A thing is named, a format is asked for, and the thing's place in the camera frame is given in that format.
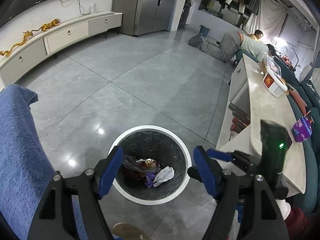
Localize child in yellow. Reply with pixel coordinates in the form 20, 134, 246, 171
249, 29, 264, 42

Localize white TV console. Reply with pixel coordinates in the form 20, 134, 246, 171
1, 12, 123, 89

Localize purple snack bag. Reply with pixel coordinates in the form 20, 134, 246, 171
292, 111, 313, 142

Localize white plastic bag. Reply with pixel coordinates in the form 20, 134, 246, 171
153, 166, 175, 187

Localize black round trash bin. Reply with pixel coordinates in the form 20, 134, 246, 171
112, 125, 192, 205

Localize white marble coffee table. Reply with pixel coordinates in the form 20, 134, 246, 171
216, 55, 306, 196

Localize red white tissue box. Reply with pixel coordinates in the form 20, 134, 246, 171
263, 69, 287, 98

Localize beige slipper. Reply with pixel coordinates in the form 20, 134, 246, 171
112, 222, 151, 240

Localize grey refrigerator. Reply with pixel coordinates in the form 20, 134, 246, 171
112, 0, 175, 36

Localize teal sofa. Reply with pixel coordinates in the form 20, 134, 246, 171
232, 55, 319, 214

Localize blue bucket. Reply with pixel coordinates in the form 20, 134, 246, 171
199, 24, 211, 37

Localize blue carpet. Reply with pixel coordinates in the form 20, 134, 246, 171
1, 84, 88, 239

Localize kneeling person grey clothes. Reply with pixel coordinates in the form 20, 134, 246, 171
188, 30, 275, 62

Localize purple wrapper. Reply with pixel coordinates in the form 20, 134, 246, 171
145, 173, 160, 187

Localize golden tiger figurine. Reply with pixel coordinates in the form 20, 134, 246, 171
32, 18, 61, 31

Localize golden dragon figurine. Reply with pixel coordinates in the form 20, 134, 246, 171
0, 29, 34, 57

